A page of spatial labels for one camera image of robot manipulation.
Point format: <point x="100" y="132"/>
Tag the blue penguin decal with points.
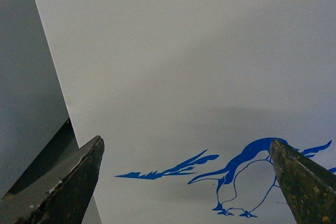
<point x="256" y="151"/>

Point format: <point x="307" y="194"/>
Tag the camera left gripper right finger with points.
<point x="309" y="189"/>

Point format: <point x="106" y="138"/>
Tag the camera left gripper left finger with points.
<point x="63" y="194"/>

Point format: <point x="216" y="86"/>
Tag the white chest freezer blue rim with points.
<point x="178" y="88"/>

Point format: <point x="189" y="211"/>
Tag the dark baseboard strip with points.
<point x="61" y="146"/>

